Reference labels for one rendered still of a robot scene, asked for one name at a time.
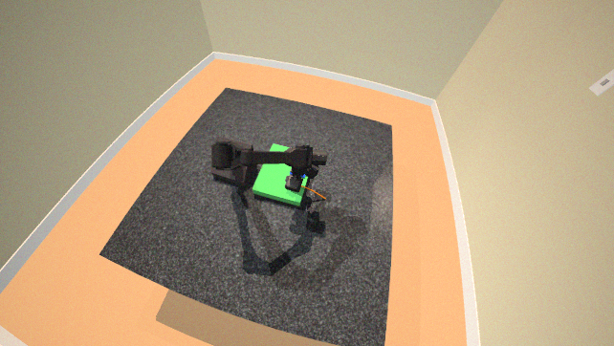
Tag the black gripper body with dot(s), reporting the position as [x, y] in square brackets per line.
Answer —
[294, 184]

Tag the green rectangular block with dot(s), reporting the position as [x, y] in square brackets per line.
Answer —
[271, 182]

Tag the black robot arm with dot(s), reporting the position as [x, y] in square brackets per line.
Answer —
[299, 158]

